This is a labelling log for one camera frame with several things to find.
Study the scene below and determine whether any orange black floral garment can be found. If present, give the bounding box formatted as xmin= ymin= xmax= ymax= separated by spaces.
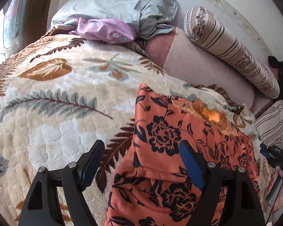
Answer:
xmin=105 ymin=84 xmax=259 ymax=225

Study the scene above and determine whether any right hand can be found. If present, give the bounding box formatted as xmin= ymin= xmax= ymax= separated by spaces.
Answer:
xmin=267 ymin=169 xmax=283 ymax=213

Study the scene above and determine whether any striped floral folded quilt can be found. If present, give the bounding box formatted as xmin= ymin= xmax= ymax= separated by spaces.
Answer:
xmin=255 ymin=100 xmax=283 ymax=149

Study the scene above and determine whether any cream leaf-pattern fleece blanket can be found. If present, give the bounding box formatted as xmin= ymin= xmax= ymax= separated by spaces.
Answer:
xmin=0 ymin=34 xmax=270 ymax=225

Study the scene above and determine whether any pink bed sheet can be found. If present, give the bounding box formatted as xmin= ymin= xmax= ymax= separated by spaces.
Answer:
xmin=141 ymin=27 xmax=274 ymax=115

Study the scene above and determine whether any striped floral bolster pillow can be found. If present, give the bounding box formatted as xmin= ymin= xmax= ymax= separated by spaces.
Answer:
xmin=183 ymin=6 xmax=280 ymax=99

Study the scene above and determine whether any purple floral cloth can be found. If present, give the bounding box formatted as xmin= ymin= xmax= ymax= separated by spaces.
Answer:
xmin=54 ymin=17 xmax=136 ymax=44

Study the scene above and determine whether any light grey-blue pillow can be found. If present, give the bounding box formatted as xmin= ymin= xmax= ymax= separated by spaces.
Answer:
xmin=51 ymin=0 xmax=179 ymax=40

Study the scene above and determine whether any stained glass window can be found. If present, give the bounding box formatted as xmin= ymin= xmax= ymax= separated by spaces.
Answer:
xmin=0 ymin=0 xmax=27 ymax=64

